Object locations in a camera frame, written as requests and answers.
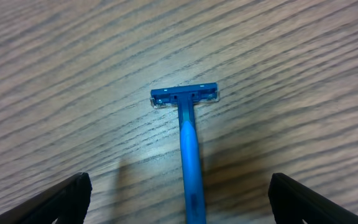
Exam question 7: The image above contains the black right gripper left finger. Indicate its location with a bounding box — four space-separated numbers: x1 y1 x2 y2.
0 172 92 224

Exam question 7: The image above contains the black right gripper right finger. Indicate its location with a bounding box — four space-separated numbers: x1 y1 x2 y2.
268 173 358 224

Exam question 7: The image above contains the blue disposable razor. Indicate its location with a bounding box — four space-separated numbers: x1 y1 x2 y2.
150 83 219 224

